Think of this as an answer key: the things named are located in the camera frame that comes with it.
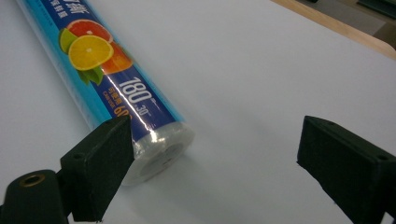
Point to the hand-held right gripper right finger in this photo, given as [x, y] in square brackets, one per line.
[345, 158]

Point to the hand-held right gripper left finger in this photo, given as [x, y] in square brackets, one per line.
[93, 168]

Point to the blue cling film roll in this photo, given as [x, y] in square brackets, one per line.
[102, 71]

